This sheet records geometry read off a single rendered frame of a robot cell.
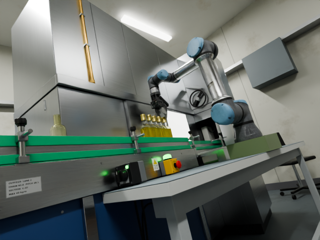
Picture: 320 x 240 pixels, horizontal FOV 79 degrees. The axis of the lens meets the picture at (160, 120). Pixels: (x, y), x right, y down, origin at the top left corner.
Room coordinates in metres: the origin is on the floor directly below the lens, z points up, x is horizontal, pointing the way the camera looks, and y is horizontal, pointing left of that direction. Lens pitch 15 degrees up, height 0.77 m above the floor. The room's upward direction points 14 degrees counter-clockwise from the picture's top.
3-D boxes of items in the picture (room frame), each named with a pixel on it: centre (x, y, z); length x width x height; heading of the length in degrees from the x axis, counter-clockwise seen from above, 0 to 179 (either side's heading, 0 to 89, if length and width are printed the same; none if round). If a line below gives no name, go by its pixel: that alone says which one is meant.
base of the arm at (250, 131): (1.12, -0.46, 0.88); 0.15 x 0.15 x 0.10
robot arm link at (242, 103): (1.11, -0.46, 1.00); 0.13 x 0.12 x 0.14; 131
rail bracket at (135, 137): (0.88, 0.12, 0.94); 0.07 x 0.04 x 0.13; 57
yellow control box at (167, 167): (1.01, 0.01, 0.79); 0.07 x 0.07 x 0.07; 57
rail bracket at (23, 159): (0.50, 0.37, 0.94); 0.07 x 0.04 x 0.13; 57
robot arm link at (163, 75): (1.33, -0.09, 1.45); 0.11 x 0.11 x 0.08; 41
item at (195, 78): (2.45, -0.75, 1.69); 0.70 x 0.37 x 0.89; 147
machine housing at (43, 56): (2.08, 0.17, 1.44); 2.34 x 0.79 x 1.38; 147
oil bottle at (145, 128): (1.22, 0.10, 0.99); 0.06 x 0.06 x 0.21; 57
